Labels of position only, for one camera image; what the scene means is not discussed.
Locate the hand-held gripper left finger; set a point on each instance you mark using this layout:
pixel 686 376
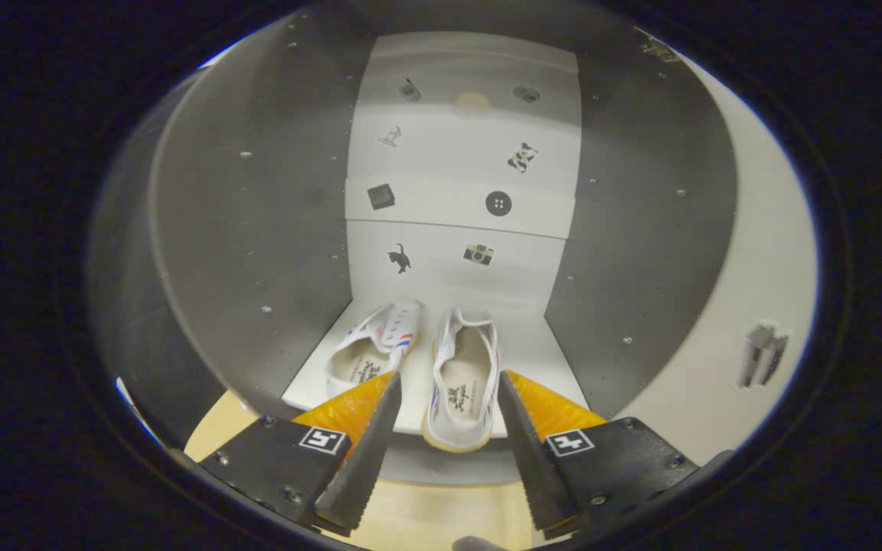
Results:
pixel 368 459

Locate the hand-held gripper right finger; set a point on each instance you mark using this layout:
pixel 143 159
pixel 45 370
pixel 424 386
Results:
pixel 533 459

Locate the white canvas shoe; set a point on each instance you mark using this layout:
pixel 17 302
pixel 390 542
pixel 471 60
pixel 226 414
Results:
pixel 364 356
pixel 462 383

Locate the dark grey shoe cabinet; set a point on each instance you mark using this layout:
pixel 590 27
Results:
pixel 257 191

